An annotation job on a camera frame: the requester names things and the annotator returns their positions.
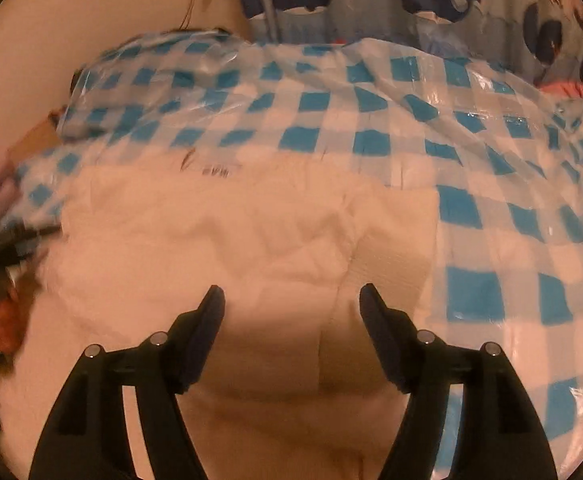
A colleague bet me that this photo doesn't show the blue checkered plastic sheet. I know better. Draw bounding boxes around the blue checkered plastic sheet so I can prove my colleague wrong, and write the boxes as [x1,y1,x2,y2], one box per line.
[0,30,583,480]

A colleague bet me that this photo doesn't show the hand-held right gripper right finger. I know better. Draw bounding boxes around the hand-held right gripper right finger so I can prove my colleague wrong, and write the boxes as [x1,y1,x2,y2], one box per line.
[360,283,557,480]

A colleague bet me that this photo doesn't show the pink cloth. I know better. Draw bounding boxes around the pink cloth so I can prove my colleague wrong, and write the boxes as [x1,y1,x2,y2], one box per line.
[539,80,583,107]

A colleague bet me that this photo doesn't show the large white garment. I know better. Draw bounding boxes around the large white garment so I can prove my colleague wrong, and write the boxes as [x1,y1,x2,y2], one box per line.
[0,152,442,480]

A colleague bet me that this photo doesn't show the grey metal pole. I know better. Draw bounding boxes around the grey metal pole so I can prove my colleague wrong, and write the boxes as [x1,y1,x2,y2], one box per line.
[252,0,283,44]

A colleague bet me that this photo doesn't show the thin dark wires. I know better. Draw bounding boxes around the thin dark wires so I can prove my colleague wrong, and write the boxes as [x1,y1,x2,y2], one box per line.
[180,0,208,31]

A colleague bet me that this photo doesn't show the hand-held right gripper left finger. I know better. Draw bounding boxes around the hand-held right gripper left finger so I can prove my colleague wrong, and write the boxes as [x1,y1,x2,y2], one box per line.
[28,285,226,480]

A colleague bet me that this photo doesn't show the whale print curtain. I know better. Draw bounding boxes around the whale print curtain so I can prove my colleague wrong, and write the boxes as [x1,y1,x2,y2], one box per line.
[234,0,583,92]

